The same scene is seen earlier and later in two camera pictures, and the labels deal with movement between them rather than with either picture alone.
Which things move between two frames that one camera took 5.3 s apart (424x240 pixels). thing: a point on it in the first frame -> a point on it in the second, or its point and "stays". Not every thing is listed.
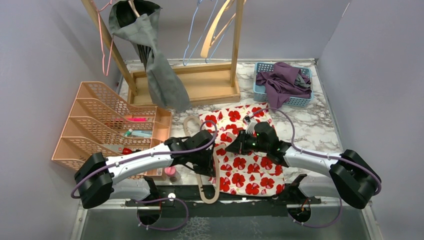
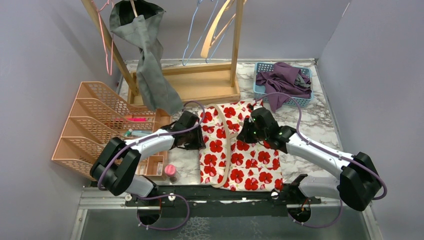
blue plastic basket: (259, 93) stays
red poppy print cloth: (241, 174) stays
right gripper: (239, 145) -> (244, 135)
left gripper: (208, 168) -> (199, 143)
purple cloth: (280, 84) stays
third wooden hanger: (208, 41) stays
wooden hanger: (229, 139) -> (229, 136)
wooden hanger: (132, 5) stays
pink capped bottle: (171, 172) stays
